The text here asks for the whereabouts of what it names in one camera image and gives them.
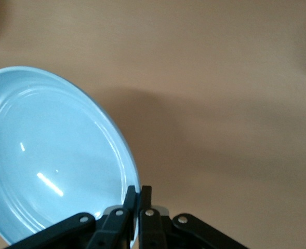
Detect blue shallow plate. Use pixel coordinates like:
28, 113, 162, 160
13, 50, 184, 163
0, 66, 140, 247

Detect brown table cover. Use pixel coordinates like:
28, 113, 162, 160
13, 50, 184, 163
0, 0, 306, 249

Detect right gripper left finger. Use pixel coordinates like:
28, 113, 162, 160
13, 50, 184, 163
4, 185, 137, 249

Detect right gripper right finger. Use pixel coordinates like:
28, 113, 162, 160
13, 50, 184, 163
138, 185, 247, 249

